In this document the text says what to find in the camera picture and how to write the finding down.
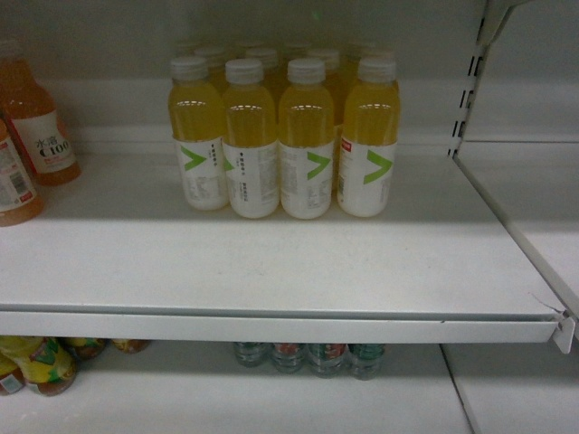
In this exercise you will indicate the orange C100 juice bottle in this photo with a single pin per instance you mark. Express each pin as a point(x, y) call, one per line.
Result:
point(32, 115)

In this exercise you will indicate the water bottle far left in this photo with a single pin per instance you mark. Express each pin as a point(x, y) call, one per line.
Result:
point(249, 354)

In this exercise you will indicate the white slotted shelf upright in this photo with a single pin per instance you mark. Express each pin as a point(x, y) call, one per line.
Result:
point(495, 15)

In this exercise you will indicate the orange juice bottle left edge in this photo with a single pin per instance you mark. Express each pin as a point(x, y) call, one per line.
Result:
point(20, 201)

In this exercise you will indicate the yellow vitamin drink front right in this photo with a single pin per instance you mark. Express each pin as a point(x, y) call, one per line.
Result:
point(369, 139)

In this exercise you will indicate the yellow vitamin drink front left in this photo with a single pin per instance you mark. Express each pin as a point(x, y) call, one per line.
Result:
point(196, 114)

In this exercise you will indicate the water bottle centre back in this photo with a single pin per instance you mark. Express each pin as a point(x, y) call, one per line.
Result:
point(326, 360)

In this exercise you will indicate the water bottle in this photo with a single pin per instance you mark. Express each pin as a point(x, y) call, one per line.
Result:
point(365, 360)
point(326, 360)
point(249, 354)

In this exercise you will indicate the white upper shelf board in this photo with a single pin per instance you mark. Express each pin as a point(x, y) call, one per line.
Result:
point(117, 253)

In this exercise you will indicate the yellow lemon tea bottle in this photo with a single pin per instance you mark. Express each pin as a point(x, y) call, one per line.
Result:
point(48, 369)

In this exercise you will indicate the water bottle right back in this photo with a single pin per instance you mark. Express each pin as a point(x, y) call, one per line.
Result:
point(365, 360)

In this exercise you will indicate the yellow vitamin drink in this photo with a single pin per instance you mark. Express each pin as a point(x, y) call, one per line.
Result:
point(306, 135)
point(196, 114)
point(250, 144)
point(369, 139)

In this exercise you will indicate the water bottle barcode label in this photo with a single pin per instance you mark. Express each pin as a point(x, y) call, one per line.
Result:
point(288, 357)

